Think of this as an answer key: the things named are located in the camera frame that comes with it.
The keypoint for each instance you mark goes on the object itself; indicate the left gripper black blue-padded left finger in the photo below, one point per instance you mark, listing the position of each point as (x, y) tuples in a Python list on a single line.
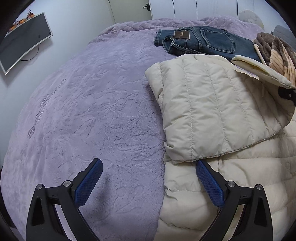
[(43, 222)]

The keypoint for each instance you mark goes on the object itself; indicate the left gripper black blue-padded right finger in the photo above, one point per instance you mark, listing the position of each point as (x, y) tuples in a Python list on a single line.
[(255, 222)]

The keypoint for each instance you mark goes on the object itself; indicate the cream quilted down jacket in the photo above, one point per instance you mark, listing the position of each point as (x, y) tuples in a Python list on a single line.
[(229, 114)]

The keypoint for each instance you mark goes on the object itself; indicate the brown striped fleece garment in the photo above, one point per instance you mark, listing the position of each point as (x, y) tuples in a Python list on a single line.
[(277, 54)]

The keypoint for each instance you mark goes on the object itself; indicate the grey quilted headboard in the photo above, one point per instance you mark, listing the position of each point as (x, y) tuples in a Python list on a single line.
[(285, 35)]

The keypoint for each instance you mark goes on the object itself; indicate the white round pillow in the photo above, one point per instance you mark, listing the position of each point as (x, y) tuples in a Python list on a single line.
[(249, 16)]

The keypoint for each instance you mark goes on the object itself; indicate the blue denim jeans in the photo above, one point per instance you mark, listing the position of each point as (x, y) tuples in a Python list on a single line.
[(205, 40)]

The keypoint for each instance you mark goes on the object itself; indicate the white wardrobe doors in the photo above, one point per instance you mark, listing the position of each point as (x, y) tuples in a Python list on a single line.
[(196, 10)]

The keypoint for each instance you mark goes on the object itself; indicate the wall-mounted flat television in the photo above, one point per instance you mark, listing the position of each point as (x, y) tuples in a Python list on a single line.
[(20, 41)]

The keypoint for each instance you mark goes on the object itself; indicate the white door with handle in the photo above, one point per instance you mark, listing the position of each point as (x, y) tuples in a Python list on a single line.
[(130, 10)]

